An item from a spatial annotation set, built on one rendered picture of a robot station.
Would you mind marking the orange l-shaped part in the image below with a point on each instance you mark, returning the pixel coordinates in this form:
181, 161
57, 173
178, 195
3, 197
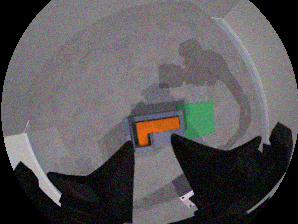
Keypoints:
155, 125

